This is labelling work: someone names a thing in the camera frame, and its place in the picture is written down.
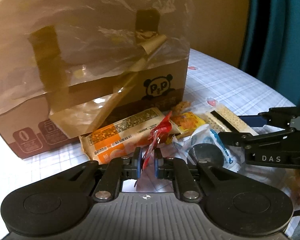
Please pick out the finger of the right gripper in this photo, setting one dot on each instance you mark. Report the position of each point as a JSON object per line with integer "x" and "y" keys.
{"x": 288, "y": 139}
{"x": 253, "y": 120}

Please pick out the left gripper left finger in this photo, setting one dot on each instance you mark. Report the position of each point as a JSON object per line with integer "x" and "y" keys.
{"x": 116, "y": 172}

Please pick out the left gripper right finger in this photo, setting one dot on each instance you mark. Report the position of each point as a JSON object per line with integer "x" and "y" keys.
{"x": 177, "y": 171}

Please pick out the beige cake bar packet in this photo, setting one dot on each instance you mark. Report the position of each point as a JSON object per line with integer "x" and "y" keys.
{"x": 122, "y": 137}

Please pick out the dark bun clear blue packet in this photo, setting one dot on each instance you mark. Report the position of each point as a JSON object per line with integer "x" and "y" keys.
{"x": 205, "y": 144}

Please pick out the red snack packet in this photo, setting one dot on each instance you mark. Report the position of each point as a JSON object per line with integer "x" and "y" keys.
{"x": 158, "y": 133}

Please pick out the small yellow snack packet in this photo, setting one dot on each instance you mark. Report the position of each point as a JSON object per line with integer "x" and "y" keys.
{"x": 187, "y": 124}

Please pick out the white wafer packet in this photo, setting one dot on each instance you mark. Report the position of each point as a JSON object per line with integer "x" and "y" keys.
{"x": 222, "y": 119}

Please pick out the teal curtain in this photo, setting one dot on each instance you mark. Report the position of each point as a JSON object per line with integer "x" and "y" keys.
{"x": 271, "y": 48}

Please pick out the wooden wardrobe panel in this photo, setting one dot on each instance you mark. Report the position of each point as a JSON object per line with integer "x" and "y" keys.
{"x": 218, "y": 28}

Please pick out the cardboard box with plastic liner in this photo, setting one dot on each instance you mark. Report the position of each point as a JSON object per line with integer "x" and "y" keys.
{"x": 68, "y": 67}

